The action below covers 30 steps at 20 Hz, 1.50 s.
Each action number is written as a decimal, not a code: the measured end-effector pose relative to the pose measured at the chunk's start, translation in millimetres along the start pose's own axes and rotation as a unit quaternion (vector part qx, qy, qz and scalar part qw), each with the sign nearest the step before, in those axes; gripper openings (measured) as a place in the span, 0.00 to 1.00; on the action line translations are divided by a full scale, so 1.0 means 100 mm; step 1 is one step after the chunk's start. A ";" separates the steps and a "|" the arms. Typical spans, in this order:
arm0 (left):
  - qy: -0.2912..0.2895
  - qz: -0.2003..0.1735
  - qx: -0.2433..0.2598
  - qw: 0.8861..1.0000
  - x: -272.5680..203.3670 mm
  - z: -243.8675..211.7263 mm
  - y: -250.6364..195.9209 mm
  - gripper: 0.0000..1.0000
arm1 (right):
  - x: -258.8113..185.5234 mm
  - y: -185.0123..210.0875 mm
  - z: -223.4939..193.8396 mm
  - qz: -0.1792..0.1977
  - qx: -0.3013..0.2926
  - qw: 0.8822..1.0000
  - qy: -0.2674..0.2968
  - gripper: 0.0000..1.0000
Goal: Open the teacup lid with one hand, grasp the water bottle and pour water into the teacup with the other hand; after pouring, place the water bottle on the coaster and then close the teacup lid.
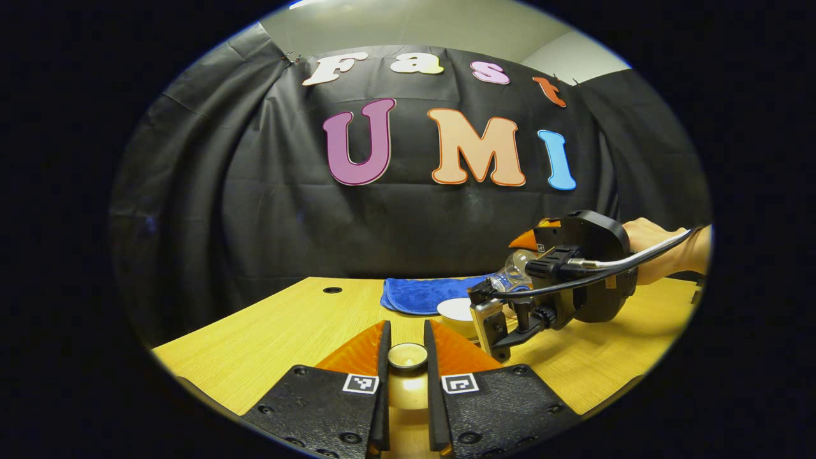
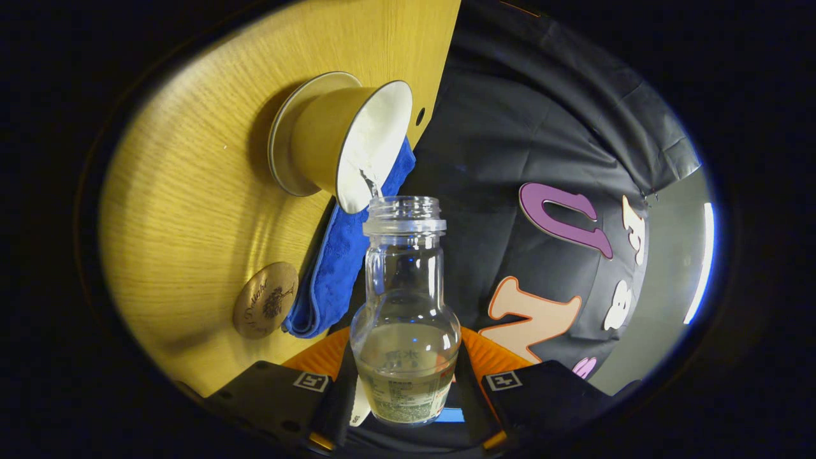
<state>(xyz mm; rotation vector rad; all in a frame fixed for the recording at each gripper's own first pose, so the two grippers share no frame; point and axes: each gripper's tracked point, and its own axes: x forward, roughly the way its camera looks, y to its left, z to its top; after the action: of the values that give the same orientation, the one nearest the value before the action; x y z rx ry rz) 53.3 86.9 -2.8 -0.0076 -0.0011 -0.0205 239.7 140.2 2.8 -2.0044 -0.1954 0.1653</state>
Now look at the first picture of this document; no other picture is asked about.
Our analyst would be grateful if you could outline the blue folded towel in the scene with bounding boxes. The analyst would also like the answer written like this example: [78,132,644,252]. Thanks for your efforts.
[381,275,495,316]

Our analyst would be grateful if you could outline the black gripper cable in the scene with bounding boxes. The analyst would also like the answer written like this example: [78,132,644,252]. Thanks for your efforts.
[494,228,700,300]

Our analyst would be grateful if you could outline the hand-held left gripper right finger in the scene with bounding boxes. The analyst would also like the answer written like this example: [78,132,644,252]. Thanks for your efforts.
[423,319,581,459]

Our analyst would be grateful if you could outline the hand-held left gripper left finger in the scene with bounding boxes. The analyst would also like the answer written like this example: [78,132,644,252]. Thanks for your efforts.
[241,320,391,459]

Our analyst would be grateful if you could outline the clear plastic water bottle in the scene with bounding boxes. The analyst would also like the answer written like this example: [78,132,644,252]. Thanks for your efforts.
[488,250,539,295]

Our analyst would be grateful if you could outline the black backdrop cloth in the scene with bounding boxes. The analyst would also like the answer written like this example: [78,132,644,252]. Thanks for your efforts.
[110,22,711,348]

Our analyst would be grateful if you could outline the cream ceramic teacup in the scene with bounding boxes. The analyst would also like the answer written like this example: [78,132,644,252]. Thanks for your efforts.
[437,297,480,340]

